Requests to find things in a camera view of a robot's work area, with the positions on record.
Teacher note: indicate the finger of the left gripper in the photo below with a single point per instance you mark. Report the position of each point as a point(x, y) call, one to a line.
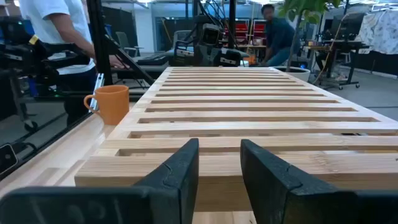
point(201, 57)
point(212, 57)

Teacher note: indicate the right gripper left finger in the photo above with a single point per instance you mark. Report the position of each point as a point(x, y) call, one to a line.
point(168, 193)

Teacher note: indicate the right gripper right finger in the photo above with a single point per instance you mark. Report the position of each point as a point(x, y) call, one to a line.
point(273, 186)

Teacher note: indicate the orange mug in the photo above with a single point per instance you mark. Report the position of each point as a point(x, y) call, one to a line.
point(112, 104)

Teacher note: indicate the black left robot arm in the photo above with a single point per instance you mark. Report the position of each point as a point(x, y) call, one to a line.
point(196, 31)

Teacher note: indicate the red storage bin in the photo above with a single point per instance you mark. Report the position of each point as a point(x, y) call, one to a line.
point(242, 30)
point(259, 30)

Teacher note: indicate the grey desk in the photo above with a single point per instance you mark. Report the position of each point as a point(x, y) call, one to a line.
point(155, 59)

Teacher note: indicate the wooden slatted rack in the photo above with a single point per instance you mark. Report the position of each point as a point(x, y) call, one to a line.
point(248, 102)

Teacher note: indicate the person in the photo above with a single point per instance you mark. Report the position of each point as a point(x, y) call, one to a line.
point(56, 18)
point(280, 37)

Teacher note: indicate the white plant pot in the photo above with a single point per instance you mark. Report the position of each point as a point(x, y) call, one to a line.
point(298, 74)

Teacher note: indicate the grey office chair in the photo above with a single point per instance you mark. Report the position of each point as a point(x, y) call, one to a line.
point(124, 42)

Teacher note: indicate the green leafy plant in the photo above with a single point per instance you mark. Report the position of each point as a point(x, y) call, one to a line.
point(298, 9)

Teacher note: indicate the black wheeled cart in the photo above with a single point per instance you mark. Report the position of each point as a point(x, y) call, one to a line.
point(345, 46)

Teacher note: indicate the patterned white cloth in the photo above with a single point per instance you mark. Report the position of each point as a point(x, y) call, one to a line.
point(379, 31)

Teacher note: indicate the black flat device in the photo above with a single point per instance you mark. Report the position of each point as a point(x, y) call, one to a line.
point(7, 158)

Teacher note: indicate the black neighbouring robot station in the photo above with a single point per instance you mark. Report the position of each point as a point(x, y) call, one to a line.
point(31, 62)

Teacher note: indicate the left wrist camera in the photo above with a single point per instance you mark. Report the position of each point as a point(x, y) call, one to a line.
point(211, 33)

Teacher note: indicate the silver metal bracket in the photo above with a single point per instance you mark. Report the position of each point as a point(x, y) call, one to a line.
point(98, 84)

